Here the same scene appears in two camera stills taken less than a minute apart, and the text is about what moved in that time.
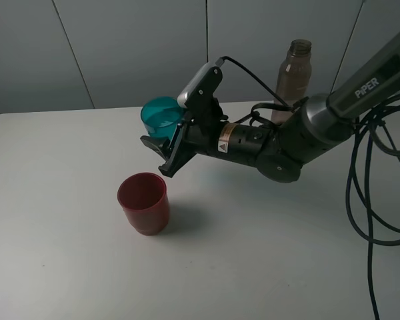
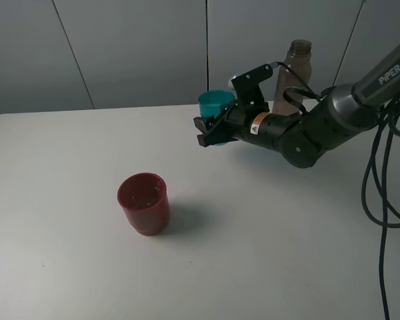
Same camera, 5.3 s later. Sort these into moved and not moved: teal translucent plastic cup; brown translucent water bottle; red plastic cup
Moved: teal translucent plastic cup
Not moved: red plastic cup; brown translucent water bottle
